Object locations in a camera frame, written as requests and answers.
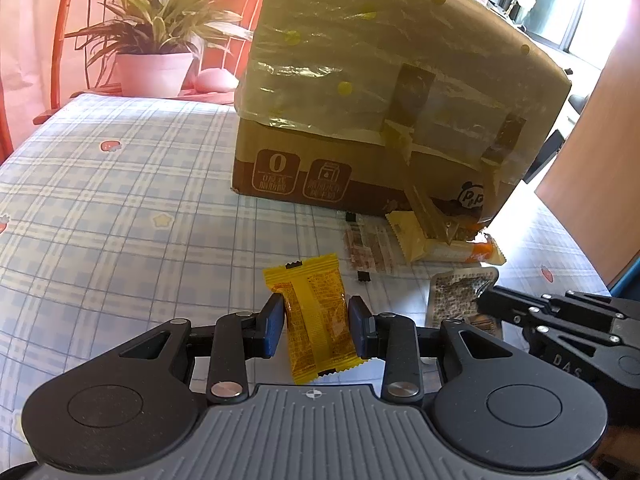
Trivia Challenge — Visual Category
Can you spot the brown wooden panel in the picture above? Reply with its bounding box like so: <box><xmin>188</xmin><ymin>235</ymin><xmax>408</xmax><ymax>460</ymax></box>
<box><xmin>534</xmin><ymin>30</ymin><xmax>640</xmax><ymax>297</ymax></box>

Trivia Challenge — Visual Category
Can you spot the blue checkered tablecloth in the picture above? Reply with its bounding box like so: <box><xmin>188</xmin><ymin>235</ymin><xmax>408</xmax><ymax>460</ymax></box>
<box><xmin>0</xmin><ymin>92</ymin><xmax>613</xmax><ymax>466</ymax></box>

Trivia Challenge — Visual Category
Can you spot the pink rounded ornament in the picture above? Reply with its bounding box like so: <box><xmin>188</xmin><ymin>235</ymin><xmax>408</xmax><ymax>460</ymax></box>
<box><xmin>194</xmin><ymin>69</ymin><xmax>238</xmax><ymax>92</ymax></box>

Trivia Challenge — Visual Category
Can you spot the silver printed snack packet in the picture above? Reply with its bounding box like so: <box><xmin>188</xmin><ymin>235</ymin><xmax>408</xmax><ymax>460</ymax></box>
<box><xmin>427</xmin><ymin>266</ymin><xmax>501</xmax><ymax>333</ymax></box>

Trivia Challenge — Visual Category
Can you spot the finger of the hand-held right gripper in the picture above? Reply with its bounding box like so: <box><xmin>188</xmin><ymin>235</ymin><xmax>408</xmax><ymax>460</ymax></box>
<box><xmin>475</xmin><ymin>285</ymin><xmax>625</xmax><ymax>347</ymax></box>
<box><xmin>542</xmin><ymin>289</ymin><xmax>640</xmax><ymax>324</ymax></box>

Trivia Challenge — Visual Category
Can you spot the clear packet with red snack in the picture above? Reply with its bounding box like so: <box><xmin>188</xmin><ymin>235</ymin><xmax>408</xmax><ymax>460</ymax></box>
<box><xmin>342</xmin><ymin>212</ymin><xmax>396</xmax><ymax>283</ymax></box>

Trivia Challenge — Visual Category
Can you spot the cardboard box with plastic liner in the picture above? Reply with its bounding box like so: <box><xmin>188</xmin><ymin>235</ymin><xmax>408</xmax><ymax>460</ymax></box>
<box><xmin>231</xmin><ymin>0</ymin><xmax>573</xmax><ymax>233</ymax></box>

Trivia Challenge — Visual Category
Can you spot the red chair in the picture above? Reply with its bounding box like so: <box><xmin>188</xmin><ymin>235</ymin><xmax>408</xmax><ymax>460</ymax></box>
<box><xmin>32</xmin><ymin>0</ymin><xmax>101</xmax><ymax>126</ymax></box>

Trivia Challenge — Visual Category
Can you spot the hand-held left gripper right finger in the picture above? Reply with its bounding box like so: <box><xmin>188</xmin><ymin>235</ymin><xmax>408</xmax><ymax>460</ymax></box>
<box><xmin>347</xmin><ymin>294</ymin><xmax>502</xmax><ymax>405</ymax></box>

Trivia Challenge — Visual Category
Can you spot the potted plant in pink pot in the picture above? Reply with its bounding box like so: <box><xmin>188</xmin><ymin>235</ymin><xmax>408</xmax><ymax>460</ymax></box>
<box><xmin>65</xmin><ymin>0</ymin><xmax>256</xmax><ymax>98</ymax></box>

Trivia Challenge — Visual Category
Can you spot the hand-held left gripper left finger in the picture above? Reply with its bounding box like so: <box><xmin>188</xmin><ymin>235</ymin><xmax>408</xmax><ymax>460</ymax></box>
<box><xmin>119</xmin><ymin>292</ymin><xmax>286</xmax><ymax>405</ymax></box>

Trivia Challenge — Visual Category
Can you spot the pale yellow snack packet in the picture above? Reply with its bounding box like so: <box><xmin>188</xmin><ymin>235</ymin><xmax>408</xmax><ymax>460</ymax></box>
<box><xmin>385</xmin><ymin>210</ymin><xmax>507</xmax><ymax>266</ymax></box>

